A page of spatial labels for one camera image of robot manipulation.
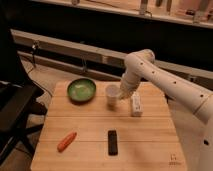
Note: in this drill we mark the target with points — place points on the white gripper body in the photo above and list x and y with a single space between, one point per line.
127 87

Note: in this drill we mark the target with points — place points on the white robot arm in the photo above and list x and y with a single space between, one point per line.
197 99

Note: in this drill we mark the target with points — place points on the green ceramic bowl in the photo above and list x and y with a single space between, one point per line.
81 90

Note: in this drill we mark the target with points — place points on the wooden table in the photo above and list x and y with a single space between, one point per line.
145 143

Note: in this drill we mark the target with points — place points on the orange carrot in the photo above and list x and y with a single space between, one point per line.
66 141

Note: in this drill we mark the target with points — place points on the black chair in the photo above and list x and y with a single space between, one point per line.
18 96

